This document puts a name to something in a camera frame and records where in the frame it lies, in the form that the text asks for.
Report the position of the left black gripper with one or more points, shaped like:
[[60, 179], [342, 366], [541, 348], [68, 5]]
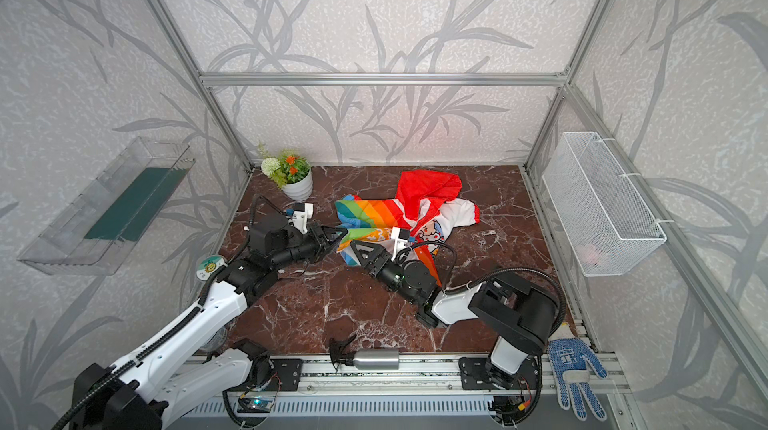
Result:
[[318, 243]]

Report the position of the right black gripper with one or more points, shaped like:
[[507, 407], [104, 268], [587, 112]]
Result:
[[376, 263]]

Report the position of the rainbow striped kids jacket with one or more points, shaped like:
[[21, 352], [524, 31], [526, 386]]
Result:
[[427, 205]]

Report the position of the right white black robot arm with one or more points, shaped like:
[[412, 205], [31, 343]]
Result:
[[524, 306]]

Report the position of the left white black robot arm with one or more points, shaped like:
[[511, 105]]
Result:
[[144, 389]]

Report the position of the white potted artificial plant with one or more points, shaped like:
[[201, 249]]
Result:
[[291, 172]]

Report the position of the silver metal spray bottle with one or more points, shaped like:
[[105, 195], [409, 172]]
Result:
[[372, 359]]

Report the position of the clear plastic cup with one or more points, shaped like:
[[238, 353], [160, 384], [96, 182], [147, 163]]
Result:
[[217, 341]]

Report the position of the blue dotted work glove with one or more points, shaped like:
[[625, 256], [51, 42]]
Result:
[[573, 362]]

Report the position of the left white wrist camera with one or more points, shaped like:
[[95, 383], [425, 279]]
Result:
[[300, 215]]

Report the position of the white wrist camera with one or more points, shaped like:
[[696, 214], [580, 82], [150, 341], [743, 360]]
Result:
[[401, 240], [300, 215]]

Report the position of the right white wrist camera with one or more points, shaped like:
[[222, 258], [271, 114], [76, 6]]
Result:
[[401, 240]]

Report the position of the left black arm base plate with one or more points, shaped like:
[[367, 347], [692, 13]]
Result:
[[268, 373]]

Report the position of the aluminium front rail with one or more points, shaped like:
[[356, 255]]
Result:
[[424, 374]]

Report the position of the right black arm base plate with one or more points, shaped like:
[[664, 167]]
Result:
[[479, 374]]

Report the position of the clear acrylic wall shelf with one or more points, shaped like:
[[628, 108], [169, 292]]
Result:
[[95, 233]]

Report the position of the white wire mesh basket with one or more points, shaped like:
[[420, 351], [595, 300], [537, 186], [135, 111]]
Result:
[[609, 226]]

